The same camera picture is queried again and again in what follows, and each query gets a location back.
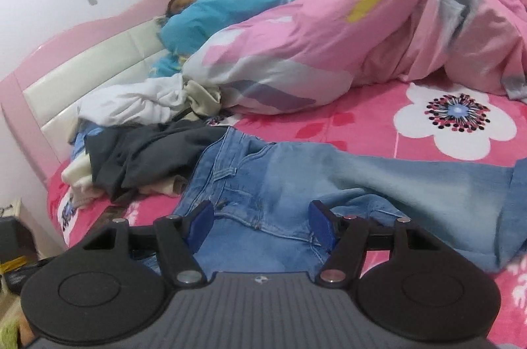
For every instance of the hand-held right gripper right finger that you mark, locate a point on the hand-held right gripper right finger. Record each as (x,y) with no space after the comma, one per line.
(321,225)

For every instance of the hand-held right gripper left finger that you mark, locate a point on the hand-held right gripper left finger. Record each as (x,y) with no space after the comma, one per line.
(199,223)

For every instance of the blue jeans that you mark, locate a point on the blue jeans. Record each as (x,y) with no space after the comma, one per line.
(288,188)

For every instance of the tan garment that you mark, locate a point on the tan garment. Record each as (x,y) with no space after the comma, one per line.
(164,186)

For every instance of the dark grey garment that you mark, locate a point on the dark grey garment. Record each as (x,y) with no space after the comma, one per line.
(136,159)

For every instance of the pink floral bed blanket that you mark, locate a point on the pink floral bed blanket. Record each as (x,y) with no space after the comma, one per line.
(370,118)

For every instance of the beige garment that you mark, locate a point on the beige garment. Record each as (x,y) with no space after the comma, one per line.
(201,98)

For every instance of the cream fleece garment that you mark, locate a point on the cream fleece garment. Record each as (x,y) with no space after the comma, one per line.
(82,176)

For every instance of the white garment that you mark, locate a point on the white garment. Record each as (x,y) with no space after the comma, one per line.
(131,98)

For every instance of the light blue garment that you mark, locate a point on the light blue garment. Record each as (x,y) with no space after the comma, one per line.
(84,137)

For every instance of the black box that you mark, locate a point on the black box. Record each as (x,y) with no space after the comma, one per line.
(16,233)

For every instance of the pink carrot print quilt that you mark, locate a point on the pink carrot print quilt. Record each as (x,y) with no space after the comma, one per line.
(329,36)

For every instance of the yellow packet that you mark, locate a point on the yellow packet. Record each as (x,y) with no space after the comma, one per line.
(14,264)

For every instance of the pink and white headboard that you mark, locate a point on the pink and white headboard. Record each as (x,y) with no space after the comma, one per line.
(82,61)

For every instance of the blue printed quilt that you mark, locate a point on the blue printed quilt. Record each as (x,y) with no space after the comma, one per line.
(214,7)

